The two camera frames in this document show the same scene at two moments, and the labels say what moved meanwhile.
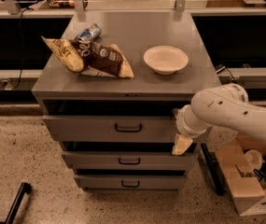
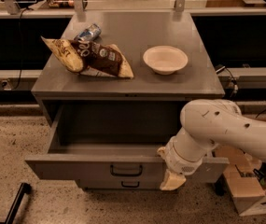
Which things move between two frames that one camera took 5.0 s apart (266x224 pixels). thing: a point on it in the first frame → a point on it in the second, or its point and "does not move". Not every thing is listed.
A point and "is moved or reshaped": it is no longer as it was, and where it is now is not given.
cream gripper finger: [175, 111] → [162, 151]
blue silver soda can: [91, 33] does not move
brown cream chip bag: [89, 58] does not move
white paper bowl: [165, 59] does not move
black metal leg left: [24, 189] does not move
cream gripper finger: [181, 145] → [172, 180]
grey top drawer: [110, 129] is moved or reshaped
